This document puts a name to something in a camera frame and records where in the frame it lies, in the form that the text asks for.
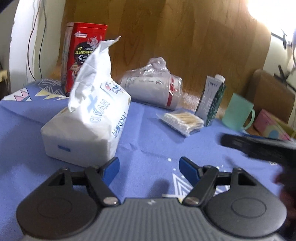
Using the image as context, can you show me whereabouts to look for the black wall cables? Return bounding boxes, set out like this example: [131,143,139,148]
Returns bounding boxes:
[26,0,48,82]

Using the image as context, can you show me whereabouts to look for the bag of paper cups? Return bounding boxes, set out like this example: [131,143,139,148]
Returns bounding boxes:
[120,57,183,110]

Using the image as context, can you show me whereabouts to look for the pink metal tin box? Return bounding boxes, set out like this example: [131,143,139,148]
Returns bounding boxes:
[253,109,295,141]

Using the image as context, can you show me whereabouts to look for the green plastic mug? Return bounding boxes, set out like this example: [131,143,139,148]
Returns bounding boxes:
[222,93,255,132]

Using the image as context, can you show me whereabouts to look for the white tissue pack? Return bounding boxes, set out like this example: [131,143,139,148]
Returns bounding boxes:
[41,38,131,167]

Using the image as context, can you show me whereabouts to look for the blue patterned tablecloth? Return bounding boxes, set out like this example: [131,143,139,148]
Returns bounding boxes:
[1,79,281,240]

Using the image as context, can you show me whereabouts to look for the red snack tin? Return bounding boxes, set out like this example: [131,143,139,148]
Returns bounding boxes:
[61,22,107,96]

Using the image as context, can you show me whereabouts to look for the bag of cotton swabs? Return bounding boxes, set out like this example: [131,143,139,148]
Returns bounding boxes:
[158,110,204,137]

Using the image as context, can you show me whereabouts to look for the green milk carton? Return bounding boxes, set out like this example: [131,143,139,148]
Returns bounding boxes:
[195,74,226,126]

